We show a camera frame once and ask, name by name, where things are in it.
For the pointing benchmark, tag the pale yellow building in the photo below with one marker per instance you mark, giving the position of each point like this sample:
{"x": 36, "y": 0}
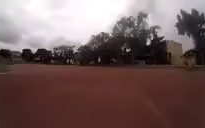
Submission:
{"x": 174, "y": 52}

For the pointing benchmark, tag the row of trees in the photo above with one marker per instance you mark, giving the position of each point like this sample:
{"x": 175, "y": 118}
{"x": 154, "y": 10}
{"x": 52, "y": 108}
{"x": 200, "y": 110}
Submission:
{"x": 100, "y": 46}

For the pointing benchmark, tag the small pale building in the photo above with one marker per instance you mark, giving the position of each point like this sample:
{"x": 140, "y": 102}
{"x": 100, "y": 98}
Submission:
{"x": 189, "y": 57}

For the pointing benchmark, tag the tall dark tree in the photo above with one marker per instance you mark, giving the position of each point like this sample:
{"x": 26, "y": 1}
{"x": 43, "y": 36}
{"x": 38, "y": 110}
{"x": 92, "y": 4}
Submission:
{"x": 196, "y": 30}

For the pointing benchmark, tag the red-brown paved ground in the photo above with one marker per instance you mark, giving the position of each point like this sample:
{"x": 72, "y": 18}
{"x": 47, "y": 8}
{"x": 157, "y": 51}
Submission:
{"x": 100, "y": 96}

